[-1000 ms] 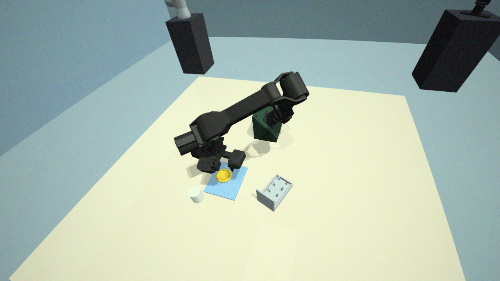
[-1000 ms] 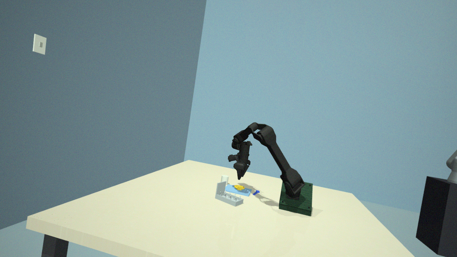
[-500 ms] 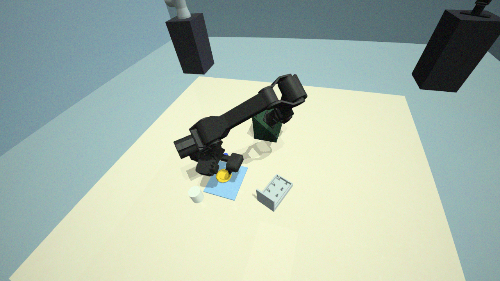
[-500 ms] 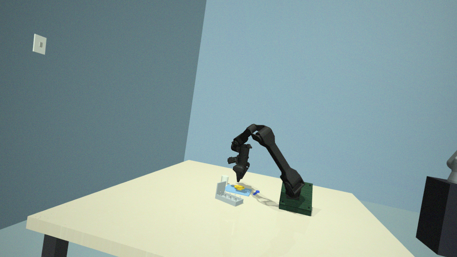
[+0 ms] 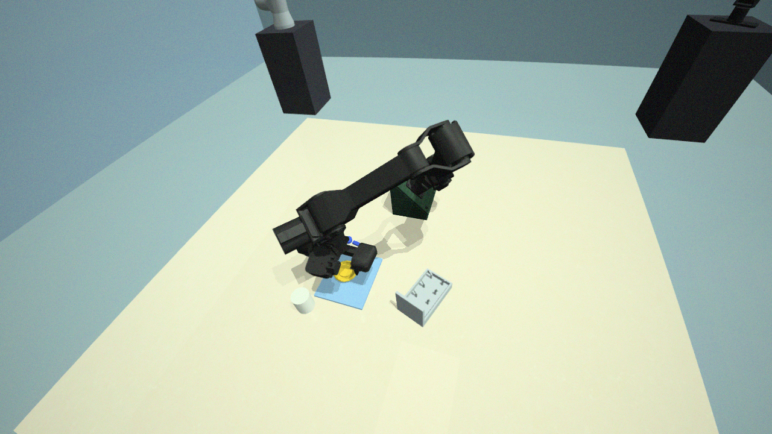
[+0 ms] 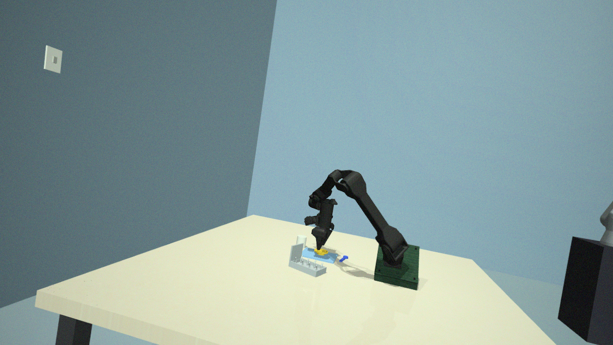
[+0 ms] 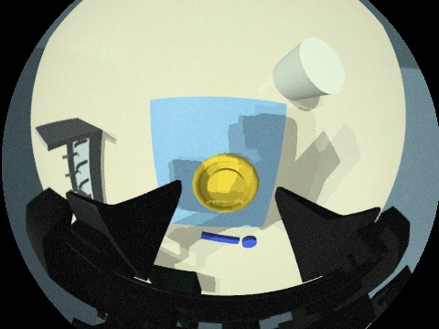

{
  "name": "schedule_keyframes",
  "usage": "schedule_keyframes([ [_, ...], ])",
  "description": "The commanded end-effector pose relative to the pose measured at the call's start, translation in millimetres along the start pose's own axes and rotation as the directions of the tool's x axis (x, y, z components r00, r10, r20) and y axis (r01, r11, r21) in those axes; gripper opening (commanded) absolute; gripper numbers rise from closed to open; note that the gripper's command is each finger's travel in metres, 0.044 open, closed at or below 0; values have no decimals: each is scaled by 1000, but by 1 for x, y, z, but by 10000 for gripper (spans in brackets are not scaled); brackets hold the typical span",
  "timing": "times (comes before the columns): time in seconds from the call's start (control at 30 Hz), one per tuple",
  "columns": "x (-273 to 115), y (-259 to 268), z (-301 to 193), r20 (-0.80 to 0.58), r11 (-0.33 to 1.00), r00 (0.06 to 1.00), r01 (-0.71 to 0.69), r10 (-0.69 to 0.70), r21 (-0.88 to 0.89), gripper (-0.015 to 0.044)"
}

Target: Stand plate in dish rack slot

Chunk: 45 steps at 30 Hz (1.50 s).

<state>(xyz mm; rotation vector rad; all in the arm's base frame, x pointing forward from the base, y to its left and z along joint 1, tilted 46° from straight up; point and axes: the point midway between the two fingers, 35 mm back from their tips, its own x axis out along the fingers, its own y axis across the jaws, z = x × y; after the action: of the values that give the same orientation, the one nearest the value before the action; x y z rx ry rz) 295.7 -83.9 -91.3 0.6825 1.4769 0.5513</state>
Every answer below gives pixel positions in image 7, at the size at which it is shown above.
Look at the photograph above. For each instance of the yellow plate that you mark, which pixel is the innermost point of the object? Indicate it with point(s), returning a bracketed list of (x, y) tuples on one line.
[(225, 182)]

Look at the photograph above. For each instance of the light blue mat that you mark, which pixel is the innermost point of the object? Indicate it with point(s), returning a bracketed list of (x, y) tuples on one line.
[(185, 131)]

